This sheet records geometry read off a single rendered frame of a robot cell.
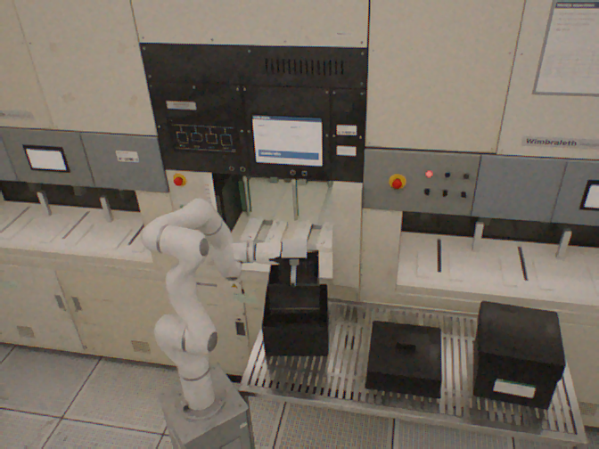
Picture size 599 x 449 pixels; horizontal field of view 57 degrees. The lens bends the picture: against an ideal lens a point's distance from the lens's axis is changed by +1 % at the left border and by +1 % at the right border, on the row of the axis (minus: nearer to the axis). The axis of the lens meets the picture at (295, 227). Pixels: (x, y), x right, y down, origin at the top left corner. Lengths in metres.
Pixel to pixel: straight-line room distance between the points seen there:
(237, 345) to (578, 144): 1.93
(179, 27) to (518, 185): 1.42
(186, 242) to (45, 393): 2.06
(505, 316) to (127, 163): 1.72
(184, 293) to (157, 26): 1.02
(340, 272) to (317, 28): 1.07
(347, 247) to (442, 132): 0.64
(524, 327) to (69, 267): 2.25
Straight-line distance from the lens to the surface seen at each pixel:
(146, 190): 2.59
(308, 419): 3.14
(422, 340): 2.35
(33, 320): 3.62
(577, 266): 2.90
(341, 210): 2.30
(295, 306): 2.23
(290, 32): 2.09
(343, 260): 2.45
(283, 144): 2.25
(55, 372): 3.71
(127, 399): 3.41
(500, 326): 2.26
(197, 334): 1.94
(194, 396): 2.20
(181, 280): 1.83
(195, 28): 2.19
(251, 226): 2.92
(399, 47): 2.06
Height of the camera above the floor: 2.54
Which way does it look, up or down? 35 degrees down
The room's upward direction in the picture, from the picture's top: 3 degrees counter-clockwise
